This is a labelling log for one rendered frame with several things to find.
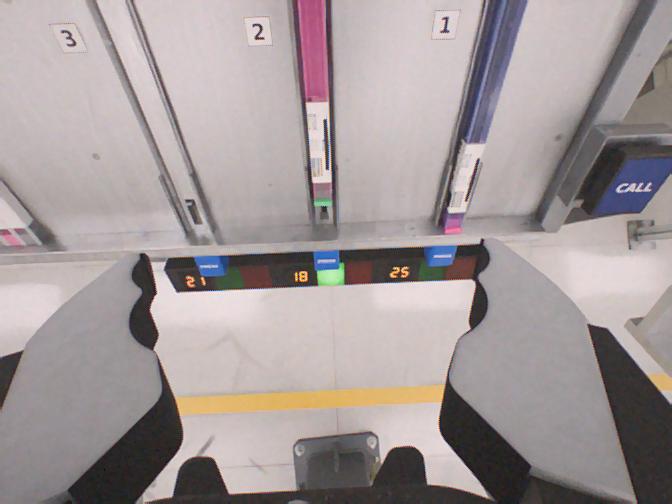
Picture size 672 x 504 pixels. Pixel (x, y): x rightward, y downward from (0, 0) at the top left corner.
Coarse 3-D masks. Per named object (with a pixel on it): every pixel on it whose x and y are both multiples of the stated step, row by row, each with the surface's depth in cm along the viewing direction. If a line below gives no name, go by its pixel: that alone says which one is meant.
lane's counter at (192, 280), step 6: (180, 276) 36; (186, 276) 36; (192, 276) 36; (198, 276) 36; (204, 276) 37; (186, 282) 37; (192, 282) 37; (198, 282) 37; (204, 282) 37; (210, 282) 37; (186, 288) 38; (192, 288) 38; (198, 288) 38; (204, 288) 38; (210, 288) 38
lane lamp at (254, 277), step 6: (240, 270) 36; (246, 270) 36; (252, 270) 36; (258, 270) 36; (264, 270) 36; (246, 276) 37; (252, 276) 37; (258, 276) 37; (264, 276) 37; (246, 282) 37; (252, 282) 37; (258, 282) 37; (264, 282) 38; (270, 282) 38; (246, 288) 38; (252, 288) 38; (258, 288) 38; (264, 288) 38; (270, 288) 38
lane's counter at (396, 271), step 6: (390, 264) 36; (396, 264) 36; (402, 264) 36; (408, 264) 36; (414, 264) 36; (390, 270) 37; (396, 270) 37; (402, 270) 37; (408, 270) 37; (390, 276) 38; (396, 276) 38; (402, 276) 38; (408, 276) 38
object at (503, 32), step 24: (504, 0) 18; (528, 0) 18; (504, 24) 19; (504, 48) 20; (480, 72) 22; (504, 72) 21; (480, 96) 22; (480, 120) 23; (480, 144) 24; (456, 216) 29
